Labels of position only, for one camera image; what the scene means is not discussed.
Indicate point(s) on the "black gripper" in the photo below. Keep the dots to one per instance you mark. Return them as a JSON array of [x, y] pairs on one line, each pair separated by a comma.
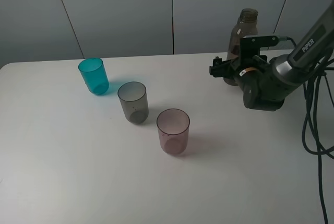
[[253, 65]]

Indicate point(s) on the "brown transparent plastic bottle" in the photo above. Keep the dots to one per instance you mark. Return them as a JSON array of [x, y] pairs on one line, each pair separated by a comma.
[[246, 26]]

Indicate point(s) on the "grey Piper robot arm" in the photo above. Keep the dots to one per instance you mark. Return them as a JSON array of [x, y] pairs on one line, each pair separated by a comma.
[[266, 83]]

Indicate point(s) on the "pink transparent plastic cup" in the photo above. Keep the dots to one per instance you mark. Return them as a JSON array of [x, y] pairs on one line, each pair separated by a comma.
[[173, 128]]

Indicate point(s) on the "grey transparent plastic cup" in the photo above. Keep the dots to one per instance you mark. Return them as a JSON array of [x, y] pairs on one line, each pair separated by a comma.
[[133, 99]]

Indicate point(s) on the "teal transparent plastic cup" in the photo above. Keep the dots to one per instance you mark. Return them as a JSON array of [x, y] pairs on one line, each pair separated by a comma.
[[94, 75]]

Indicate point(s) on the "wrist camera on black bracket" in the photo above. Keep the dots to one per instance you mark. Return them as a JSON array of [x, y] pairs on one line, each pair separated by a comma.
[[251, 45]]

